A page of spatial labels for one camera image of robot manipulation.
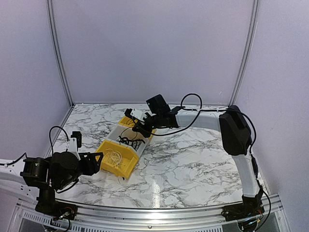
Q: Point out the yellow plastic bin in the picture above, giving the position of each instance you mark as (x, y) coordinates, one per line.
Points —
(127, 122)
(117, 160)

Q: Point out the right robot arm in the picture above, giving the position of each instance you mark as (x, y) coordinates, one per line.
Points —
(237, 132)

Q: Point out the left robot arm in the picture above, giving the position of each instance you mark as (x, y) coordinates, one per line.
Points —
(55, 174)

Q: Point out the left aluminium corner post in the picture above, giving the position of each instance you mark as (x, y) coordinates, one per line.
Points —
(57, 51)

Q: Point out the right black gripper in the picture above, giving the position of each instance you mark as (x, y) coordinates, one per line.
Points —
(140, 129)

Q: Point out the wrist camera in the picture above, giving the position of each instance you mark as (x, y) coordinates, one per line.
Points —
(135, 114)
(75, 142)

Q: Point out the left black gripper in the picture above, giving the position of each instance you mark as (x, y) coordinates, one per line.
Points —
(94, 168)

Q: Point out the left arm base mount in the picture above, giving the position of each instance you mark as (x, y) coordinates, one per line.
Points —
(57, 210)

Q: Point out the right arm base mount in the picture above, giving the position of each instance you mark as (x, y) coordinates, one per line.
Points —
(241, 211)

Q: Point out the aluminium front frame rail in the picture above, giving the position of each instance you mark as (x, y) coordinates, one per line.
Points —
(95, 218)

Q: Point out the near yellow plastic bin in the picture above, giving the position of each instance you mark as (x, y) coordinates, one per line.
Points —
(117, 160)

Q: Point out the right aluminium corner post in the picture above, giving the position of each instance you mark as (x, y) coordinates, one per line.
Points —
(246, 52)

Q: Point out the far yellow plastic bin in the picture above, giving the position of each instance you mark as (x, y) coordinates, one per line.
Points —
(127, 122)

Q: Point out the white plastic bin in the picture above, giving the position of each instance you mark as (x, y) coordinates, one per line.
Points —
(121, 136)

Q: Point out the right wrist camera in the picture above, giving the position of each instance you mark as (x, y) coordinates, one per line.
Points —
(135, 114)

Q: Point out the aluminium corner post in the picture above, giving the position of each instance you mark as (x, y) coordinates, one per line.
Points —
(246, 52)
(57, 51)

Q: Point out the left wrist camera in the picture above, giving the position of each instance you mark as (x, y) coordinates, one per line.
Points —
(75, 142)

